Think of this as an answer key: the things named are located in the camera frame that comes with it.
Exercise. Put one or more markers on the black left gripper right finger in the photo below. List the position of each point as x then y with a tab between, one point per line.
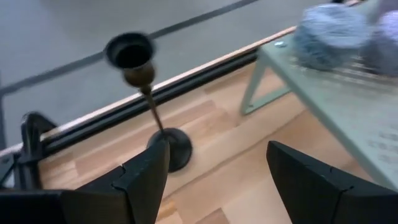
326	199

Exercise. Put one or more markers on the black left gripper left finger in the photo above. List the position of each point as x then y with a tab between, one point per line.
124	199

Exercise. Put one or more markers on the black metal taper candlestick holder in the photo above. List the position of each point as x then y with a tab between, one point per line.
177	146

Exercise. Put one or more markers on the white floral ceramic candle holder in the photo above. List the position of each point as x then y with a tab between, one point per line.
329	37

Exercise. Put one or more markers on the purple floral ceramic candle holder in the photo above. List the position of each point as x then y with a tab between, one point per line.
385	43

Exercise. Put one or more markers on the green perforated metal shelf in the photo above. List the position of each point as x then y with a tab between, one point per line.
351	112

